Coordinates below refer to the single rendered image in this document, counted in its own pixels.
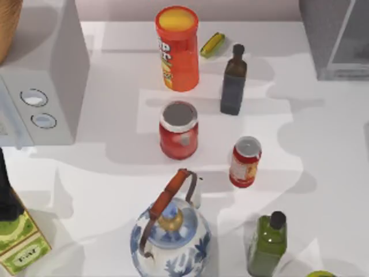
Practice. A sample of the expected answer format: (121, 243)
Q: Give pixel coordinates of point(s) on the green bottle with black cap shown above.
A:
(268, 245)

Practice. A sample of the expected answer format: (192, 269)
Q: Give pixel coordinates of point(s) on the woven wicker basket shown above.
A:
(8, 26)

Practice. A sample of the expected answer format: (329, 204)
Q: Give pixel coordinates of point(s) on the red jar with grey lid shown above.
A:
(178, 135)

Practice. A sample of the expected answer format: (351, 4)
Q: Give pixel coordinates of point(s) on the tall orange snack canister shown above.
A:
(180, 57)

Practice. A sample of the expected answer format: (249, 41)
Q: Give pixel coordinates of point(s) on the red and white can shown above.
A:
(244, 164)

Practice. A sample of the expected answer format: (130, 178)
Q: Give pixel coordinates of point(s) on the green and black carton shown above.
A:
(14, 231)

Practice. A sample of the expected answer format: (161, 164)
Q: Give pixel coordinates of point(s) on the grey cabinet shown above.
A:
(334, 34)

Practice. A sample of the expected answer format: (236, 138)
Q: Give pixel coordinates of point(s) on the microwave knob with blue centre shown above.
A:
(43, 120)

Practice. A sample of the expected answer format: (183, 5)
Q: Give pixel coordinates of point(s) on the dark glass bottle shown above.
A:
(233, 83)

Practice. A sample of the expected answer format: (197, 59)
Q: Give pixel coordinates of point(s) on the yellow-green round object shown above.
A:
(320, 274)

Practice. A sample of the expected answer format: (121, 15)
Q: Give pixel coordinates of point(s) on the pale microwave oven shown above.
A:
(57, 86)

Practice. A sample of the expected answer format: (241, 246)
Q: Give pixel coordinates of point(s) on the blue and white teapot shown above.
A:
(173, 239)

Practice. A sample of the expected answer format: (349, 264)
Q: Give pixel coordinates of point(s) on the microwave knob with white centre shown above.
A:
(33, 97)

